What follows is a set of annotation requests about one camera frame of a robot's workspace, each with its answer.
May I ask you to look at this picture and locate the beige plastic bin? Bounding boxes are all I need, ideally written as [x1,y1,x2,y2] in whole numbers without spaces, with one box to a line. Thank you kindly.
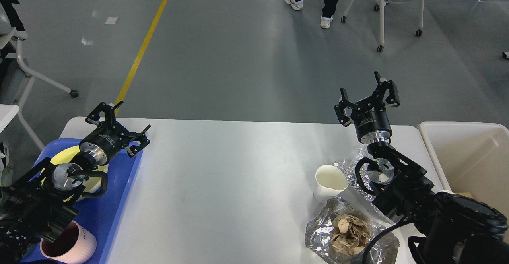
[418,121,509,206]

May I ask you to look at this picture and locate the blue plastic tray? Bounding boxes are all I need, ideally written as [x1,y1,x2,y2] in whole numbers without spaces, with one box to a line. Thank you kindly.
[16,138,143,264]

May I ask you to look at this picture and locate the pink ceramic mug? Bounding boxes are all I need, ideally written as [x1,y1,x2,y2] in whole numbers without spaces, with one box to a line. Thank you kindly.
[39,221,97,264]

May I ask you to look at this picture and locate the white paper cup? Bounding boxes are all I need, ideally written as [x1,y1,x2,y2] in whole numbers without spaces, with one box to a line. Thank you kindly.
[313,165,349,204]

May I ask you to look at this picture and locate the crumpled brown paper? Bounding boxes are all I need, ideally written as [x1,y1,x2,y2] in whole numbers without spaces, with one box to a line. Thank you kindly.
[330,214,371,256]

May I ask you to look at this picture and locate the yellow plastic plate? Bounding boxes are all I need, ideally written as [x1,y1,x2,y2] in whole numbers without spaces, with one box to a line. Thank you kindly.
[51,143,109,194]

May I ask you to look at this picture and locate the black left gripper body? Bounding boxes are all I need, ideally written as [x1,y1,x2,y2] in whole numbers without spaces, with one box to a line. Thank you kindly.
[79,127,129,166]

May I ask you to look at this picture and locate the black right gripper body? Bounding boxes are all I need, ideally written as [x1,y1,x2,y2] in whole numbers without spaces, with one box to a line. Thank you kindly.
[352,101,392,144]

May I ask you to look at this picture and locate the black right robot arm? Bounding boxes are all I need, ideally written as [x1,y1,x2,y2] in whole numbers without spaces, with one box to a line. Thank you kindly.
[334,71,509,264]

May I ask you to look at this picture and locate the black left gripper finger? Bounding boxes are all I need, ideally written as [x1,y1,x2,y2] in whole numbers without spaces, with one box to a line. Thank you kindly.
[85,100,125,131]
[119,124,151,158]

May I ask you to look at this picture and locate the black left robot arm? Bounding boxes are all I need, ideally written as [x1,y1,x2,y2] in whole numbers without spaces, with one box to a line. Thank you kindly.
[1,101,150,264]

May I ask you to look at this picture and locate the crumpled aluminium foil front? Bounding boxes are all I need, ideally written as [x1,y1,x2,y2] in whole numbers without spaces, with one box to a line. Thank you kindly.
[304,197,400,264]

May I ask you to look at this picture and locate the small white side table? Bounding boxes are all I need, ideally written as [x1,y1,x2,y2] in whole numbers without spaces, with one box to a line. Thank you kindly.
[0,104,20,132]

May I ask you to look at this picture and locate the white office chair left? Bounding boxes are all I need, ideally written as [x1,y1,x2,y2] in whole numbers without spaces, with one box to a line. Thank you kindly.
[1,6,79,151]

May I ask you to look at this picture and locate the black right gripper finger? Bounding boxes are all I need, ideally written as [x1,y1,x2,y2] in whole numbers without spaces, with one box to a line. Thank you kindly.
[370,71,400,107]
[334,88,357,127]

